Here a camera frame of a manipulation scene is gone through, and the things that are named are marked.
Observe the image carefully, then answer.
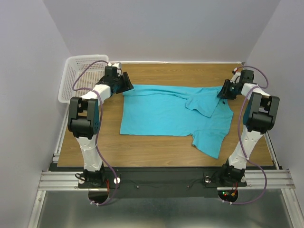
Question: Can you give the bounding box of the turquoise blue t shirt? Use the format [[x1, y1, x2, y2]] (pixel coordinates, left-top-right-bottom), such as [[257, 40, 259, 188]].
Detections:
[[120, 85, 233, 159]]

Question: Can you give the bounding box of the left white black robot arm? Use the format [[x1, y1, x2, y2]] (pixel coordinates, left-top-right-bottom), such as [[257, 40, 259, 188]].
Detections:
[[67, 63, 133, 188]]

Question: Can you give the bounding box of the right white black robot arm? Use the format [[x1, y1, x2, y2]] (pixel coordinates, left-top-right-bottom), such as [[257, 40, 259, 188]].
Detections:
[[218, 66, 280, 186]]

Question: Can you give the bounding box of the white perforated plastic basket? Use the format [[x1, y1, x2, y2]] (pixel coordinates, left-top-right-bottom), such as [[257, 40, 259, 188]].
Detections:
[[58, 55, 109, 104]]

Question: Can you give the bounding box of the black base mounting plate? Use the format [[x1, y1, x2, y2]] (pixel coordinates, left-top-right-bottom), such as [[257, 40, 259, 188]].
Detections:
[[75, 167, 247, 199]]

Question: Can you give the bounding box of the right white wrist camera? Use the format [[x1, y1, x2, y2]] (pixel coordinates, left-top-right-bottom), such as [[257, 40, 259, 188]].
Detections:
[[230, 68, 241, 84]]

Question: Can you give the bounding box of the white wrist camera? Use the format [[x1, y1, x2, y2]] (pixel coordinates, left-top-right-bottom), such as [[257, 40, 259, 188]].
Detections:
[[107, 62, 122, 72], [230, 68, 241, 84]]

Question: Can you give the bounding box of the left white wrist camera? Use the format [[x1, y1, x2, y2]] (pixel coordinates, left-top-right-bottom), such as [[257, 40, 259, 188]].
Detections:
[[107, 62, 122, 72]]

